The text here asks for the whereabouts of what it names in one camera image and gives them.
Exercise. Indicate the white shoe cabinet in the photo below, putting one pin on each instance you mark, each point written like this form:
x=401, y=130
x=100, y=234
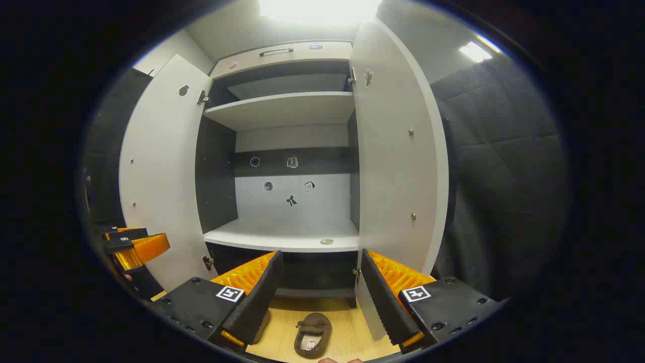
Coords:
x=282, y=108

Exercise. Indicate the small ceiling light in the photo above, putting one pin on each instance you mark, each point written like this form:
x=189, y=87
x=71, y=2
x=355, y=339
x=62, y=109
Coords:
x=476, y=50

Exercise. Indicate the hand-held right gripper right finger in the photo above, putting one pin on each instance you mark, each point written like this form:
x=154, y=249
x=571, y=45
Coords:
x=383, y=302

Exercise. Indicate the white cabinet drawer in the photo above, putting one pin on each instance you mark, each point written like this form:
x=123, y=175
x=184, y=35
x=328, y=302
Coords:
x=302, y=55

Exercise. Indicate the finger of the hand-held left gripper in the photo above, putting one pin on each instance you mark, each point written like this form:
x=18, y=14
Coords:
x=126, y=234
x=143, y=249

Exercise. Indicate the large ceiling light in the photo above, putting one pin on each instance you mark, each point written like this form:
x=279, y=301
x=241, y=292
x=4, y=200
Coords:
x=320, y=10

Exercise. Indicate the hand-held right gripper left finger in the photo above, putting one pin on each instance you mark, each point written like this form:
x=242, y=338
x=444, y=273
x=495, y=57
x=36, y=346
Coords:
x=262, y=297

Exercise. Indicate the brown fuzzy shoe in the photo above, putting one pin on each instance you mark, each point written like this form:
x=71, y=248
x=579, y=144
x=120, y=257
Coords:
x=313, y=327
x=264, y=327

